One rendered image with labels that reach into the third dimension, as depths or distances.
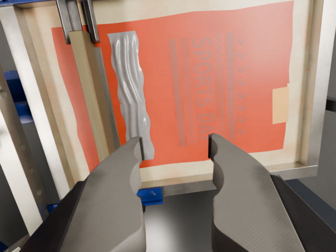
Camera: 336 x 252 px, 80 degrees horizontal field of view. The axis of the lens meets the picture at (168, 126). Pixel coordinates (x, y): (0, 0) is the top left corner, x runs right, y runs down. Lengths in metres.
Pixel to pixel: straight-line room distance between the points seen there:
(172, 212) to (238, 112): 1.51
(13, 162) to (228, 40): 0.63
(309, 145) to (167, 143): 0.42
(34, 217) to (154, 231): 1.55
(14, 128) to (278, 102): 0.71
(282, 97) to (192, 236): 1.77
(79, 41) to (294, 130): 0.63
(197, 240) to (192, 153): 1.69
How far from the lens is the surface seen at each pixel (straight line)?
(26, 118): 0.73
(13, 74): 1.80
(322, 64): 0.68
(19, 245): 0.81
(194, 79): 0.57
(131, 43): 0.56
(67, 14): 0.54
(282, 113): 0.68
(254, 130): 0.66
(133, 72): 0.56
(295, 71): 0.68
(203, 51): 0.57
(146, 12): 0.57
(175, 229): 2.13
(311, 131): 0.71
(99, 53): 0.54
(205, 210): 2.04
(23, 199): 0.69
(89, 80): 0.48
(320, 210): 0.97
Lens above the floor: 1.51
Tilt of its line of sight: 72 degrees down
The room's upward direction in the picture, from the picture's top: 169 degrees clockwise
